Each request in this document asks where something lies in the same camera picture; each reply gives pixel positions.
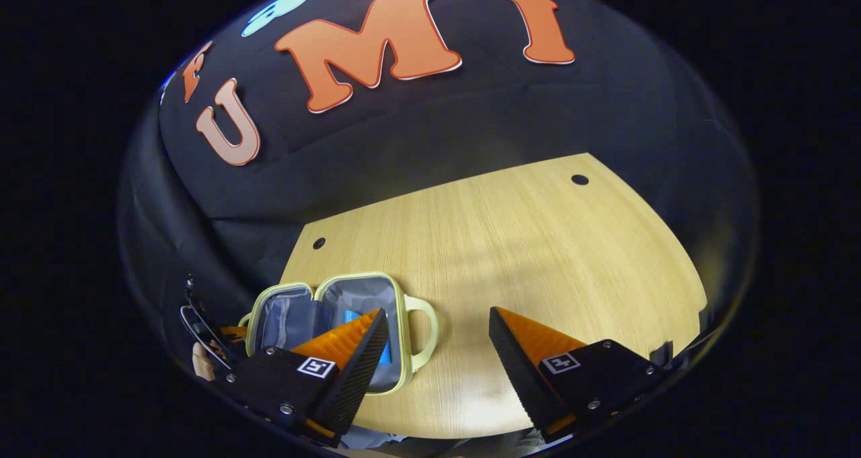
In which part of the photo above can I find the blue skin care tube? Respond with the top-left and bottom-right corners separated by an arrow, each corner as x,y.
343,309 -> 392,367

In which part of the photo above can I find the person's light blue clothing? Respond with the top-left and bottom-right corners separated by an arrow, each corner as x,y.
336,424 -> 559,456

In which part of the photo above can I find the pale yellow small suitcase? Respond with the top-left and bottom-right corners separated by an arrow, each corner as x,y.
239,271 -> 440,397

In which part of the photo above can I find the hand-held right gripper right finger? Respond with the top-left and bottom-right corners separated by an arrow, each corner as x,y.
488,306 -> 670,444

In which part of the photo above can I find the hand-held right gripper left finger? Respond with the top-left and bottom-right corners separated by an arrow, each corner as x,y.
215,307 -> 390,449

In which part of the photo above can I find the dark furniture piece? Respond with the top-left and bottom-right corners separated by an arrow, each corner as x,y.
647,340 -> 675,371

